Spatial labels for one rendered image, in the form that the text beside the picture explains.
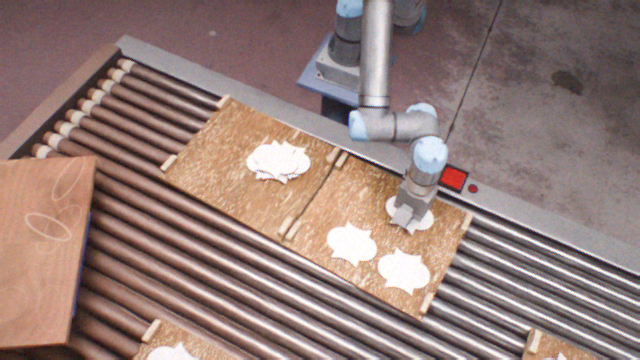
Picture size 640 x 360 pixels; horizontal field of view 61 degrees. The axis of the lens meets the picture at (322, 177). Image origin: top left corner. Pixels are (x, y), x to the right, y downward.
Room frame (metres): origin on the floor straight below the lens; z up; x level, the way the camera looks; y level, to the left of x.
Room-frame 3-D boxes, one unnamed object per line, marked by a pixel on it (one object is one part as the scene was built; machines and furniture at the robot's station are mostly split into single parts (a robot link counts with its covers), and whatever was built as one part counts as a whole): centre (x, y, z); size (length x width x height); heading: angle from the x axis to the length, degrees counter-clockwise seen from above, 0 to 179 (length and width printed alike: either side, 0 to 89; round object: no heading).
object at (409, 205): (0.72, -0.23, 1.05); 0.12 x 0.09 x 0.16; 148
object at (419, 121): (0.84, -0.22, 1.20); 0.11 x 0.11 x 0.08; 4
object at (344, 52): (1.35, -0.06, 1.00); 0.15 x 0.15 x 0.10
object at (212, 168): (0.88, 0.21, 0.93); 0.41 x 0.35 x 0.02; 64
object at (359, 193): (0.69, -0.17, 0.93); 0.41 x 0.35 x 0.02; 63
